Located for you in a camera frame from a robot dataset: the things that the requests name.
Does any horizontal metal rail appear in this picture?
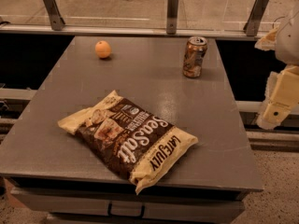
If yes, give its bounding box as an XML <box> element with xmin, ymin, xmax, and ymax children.
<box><xmin>0</xmin><ymin>23</ymin><xmax>269</xmax><ymax>42</ymax></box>

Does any metal rail bracket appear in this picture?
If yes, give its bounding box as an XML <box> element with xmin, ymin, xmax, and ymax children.
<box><xmin>243</xmin><ymin>0</ymin><xmax>269</xmax><ymax>36</ymax></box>
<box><xmin>166</xmin><ymin>0</ymin><xmax>179</xmax><ymax>35</ymax></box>
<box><xmin>43</xmin><ymin>0</ymin><xmax>65</xmax><ymax>31</ymax></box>

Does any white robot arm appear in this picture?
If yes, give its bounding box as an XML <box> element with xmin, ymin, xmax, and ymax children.
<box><xmin>255</xmin><ymin>0</ymin><xmax>299</xmax><ymax>130</ymax></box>

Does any brown and cream chip bag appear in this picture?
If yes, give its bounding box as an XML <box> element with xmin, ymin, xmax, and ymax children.
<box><xmin>58</xmin><ymin>91</ymin><xmax>198</xmax><ymax>193</ymax></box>

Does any middle metal rail bracket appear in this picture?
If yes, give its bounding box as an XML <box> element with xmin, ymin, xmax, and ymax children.
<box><xmin>166</xmin><ymin>0</ymin><xmax>179</xmax><ymax>35</ymax></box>

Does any grey table drawer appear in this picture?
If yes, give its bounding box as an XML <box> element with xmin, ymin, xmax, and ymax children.
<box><xmin>11</xmin><ymin>188</ymin><xmax>245</xmax><ymax>224</ymax></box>

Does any right metal rail bracket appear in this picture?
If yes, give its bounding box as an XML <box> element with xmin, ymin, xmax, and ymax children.
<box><xmin>243</xmin><ymin>0</ymin><xmax>269</xmax><ymax>36</ymax></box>

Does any left metal rail bracket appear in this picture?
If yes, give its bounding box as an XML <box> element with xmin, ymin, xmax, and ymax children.
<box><xmin>43</xmin><ymin>0</ymin><xmax>65</xmax><ymax>31</ymax></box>

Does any brown soda can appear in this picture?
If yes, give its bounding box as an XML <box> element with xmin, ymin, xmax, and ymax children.
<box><xmin>183</xmin><ymin>36</ymin><xmax>207</xmax><ymax>78</ymax></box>

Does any black drawer handle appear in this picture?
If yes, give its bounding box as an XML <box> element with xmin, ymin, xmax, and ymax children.
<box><xmin>107</xmin><ymin>201</ymin><xmax>145</xmax><ymax>218</ymax></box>

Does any orange fruit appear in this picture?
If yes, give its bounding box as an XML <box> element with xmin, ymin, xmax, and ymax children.
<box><xmin>95</xmin><ymin>41</ymin><xmax>111</xmax><ymax>59</ymax></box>

